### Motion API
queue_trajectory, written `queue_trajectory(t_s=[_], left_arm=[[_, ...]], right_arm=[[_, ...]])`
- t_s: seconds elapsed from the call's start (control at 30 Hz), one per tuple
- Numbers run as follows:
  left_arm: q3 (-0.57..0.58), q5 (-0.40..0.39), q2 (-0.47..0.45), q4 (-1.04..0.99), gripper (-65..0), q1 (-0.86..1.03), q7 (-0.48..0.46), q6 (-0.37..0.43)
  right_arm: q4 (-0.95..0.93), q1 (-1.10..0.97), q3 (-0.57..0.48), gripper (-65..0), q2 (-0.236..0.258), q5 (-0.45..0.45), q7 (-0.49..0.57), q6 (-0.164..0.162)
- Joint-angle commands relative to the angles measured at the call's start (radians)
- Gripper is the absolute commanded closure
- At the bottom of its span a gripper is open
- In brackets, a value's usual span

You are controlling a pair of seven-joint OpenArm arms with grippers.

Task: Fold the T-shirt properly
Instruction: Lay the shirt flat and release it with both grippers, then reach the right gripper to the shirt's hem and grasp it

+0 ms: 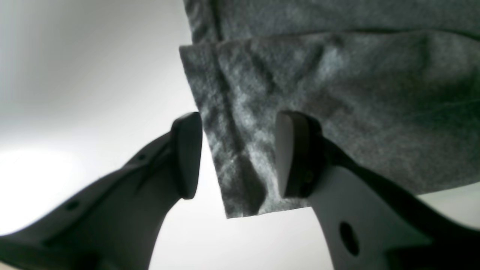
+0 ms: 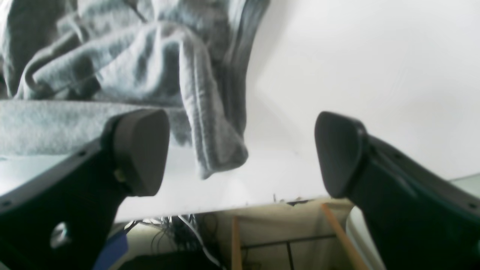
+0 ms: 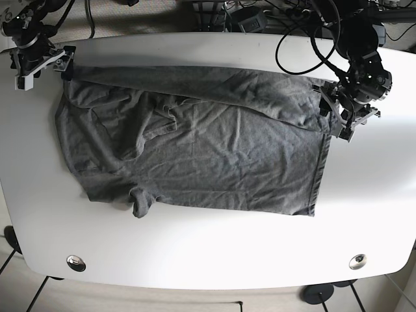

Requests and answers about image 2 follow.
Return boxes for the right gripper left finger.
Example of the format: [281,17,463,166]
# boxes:
[0,109,170,270]

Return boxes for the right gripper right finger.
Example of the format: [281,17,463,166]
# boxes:
[314,111,480,270]

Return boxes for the plain dark grey T-shirt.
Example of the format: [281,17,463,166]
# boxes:
[1,0,270,179]

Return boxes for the blue object at right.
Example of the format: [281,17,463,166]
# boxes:
[93,229,129,270]

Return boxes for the tangled black floor cables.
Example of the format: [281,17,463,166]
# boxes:
[124,214,225,270]

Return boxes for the wooden chair frame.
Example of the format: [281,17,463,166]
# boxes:
[230,200,368,270]

